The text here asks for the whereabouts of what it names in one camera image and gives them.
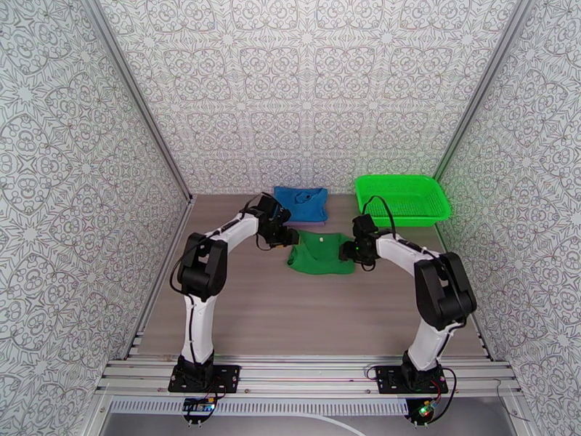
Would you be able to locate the blue t-shirt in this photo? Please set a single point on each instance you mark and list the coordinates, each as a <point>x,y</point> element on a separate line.
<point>308,205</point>

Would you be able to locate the green t-shirt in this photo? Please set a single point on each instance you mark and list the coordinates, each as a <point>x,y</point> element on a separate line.
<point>317,260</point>

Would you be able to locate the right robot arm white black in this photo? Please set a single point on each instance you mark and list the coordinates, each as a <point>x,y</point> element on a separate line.
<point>399,253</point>

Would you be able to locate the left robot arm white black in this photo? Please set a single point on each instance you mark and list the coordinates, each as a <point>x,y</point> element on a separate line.
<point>199,312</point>

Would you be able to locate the green plastic laundry basket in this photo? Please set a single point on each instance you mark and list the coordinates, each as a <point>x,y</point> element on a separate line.
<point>426,207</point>

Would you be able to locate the circuit board with green light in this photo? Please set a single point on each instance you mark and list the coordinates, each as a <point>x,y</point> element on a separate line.
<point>426,411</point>

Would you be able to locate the circuit board with blue parts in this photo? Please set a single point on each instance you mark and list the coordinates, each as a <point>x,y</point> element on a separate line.
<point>199,406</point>

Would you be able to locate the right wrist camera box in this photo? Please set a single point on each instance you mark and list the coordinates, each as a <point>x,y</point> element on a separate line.
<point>365,224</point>

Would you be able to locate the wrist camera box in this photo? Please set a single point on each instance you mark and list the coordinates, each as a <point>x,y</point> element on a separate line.
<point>365,224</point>
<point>270,205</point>

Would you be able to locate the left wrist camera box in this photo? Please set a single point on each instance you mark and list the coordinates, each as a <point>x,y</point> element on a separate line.
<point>270,205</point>

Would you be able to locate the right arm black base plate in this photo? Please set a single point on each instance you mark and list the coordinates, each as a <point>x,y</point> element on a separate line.
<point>388,380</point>

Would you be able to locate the aluminium rail frame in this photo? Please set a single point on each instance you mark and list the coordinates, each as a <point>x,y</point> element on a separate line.
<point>308,373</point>

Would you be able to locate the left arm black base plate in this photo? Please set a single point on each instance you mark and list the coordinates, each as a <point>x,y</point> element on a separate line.
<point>227,380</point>

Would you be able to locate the aluminium corner post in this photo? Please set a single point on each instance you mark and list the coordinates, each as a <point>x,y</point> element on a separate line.
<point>136,94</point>
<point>481,85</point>

